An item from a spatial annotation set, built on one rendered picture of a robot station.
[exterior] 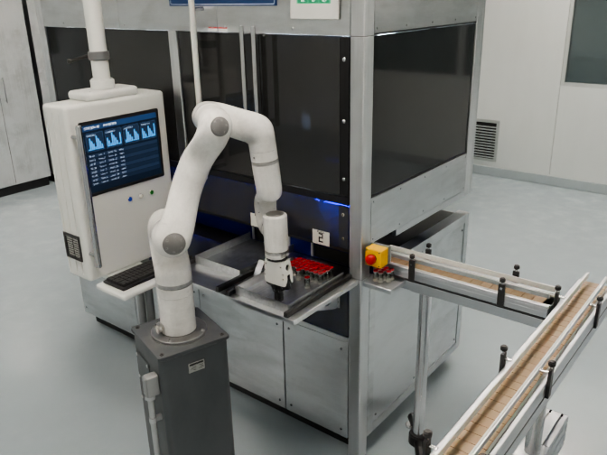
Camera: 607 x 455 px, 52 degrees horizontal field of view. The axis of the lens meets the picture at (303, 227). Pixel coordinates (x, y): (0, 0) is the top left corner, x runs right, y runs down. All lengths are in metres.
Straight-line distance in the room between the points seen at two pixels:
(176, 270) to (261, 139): 0.51
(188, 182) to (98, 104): 0.83
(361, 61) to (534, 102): 4.77
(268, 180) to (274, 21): 0.69
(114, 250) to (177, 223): 0.92
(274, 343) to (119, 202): 0.94
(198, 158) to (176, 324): 0.57
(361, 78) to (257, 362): 1.49
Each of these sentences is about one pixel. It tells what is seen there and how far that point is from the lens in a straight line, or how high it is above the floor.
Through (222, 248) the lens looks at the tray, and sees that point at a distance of 2.79.
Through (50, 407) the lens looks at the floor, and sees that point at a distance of 3.54.
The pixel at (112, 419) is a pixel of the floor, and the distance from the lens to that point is 3.35.
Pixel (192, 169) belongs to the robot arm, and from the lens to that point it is 1.98.
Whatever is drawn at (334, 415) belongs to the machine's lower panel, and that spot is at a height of 0.18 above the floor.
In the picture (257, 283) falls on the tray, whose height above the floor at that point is 0.88.
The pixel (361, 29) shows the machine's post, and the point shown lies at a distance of 2.24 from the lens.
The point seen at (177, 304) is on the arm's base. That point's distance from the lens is 2.12.
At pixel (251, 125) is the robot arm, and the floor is 1.56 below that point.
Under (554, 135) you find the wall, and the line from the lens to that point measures 6.91.
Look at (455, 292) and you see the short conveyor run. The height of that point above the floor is 0.89.
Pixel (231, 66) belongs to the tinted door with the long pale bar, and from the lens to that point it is 2.66.
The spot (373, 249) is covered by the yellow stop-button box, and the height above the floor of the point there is 1.03.
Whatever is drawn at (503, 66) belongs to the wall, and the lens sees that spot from 6.98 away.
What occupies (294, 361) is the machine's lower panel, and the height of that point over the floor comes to 0.38.
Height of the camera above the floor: 1.95
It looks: 21 degrees down
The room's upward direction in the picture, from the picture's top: 1 degrees counter-clockwise
